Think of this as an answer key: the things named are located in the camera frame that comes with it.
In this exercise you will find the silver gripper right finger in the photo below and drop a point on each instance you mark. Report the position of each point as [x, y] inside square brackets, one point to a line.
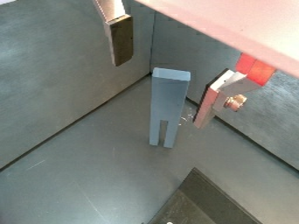
[224, 92]

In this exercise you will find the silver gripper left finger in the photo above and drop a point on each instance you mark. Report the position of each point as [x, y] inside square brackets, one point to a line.
[118, 29]

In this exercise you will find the blue double-square peg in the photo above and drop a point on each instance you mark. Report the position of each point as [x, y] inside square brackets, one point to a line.
[169, 87]

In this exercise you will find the black curved holder stand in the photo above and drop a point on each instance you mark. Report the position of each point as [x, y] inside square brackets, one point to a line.
[200, 203]

